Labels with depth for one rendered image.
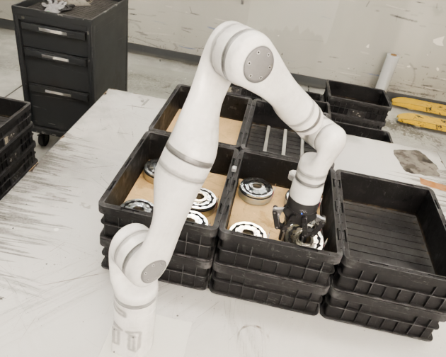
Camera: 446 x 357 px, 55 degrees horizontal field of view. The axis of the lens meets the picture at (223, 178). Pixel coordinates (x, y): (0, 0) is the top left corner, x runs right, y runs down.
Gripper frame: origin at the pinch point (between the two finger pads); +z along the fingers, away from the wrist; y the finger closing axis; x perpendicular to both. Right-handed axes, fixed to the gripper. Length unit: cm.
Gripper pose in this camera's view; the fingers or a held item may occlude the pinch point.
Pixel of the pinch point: (292, 237)
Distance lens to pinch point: 114.5
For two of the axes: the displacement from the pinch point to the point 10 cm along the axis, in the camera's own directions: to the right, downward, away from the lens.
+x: 1.9, -5.6, 8.1
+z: -1.2, 8.0, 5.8
